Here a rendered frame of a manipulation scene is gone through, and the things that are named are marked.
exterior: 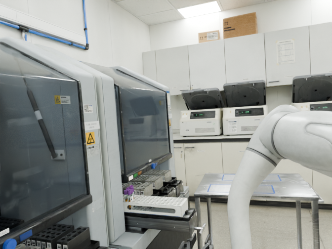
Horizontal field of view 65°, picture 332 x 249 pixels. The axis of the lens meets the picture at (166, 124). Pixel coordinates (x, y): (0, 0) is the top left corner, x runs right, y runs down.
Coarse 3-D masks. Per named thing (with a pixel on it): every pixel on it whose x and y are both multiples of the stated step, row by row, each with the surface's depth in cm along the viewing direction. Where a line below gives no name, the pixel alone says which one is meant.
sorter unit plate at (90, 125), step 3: (84, 123) 95; (87, 123) 97; (90, 123) 98; (93, 123) 100; (96, 123) 102; (84, 126) 95; (87, 126) 97; (90, 126) 98; (93, 126) 100; (96, 126) 102; (99, 126) 103; (87, 129) 96; (90, 129) 98
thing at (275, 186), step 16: (208, 176) 173; (224, 176) 171; (272, 176) 163; (288, 176) 161; (208, 192) 141; (224, 192) 139; (256, 192) 136; (272, 192) 134; (288, 192) 132; (304, 192) 131; (208, 208) 182; (208, 224) 182
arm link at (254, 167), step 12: (252, 156) 76; (264, 156) 74; (240, 168) 78; (252, 168) 75; (264, 168) 75; (240, 180) 76; (252, 180) 75; (240, 192) 75; (252, 192) 76; (228, 204) 77; (240, 204) 74; (228, 216) 76; (240, 216) 74; (240, 228) 73; (240, 240) 72
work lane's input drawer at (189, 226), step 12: (132, 216) 119; (144, 216) 118; (156, 216) 116; (168, 216) 113; (192, 216) 114; (156, 228) 115; (168, 228) 113; (180, 228) 111; (192, 228) 113; (204, 228) 115
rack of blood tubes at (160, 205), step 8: (136, 200) 123; (144, 200) 122; (152, 200) 121; (160, 200) 121; (168, 200) 120; (176, 200) 120; (184, 200) 118; (128, 208) 123; (136, 208) 122; (144, 208) 122; (152, 208) 126; (160, 208) 125; (168, 208) 124; (176, 208) 112; (184, 208) 115
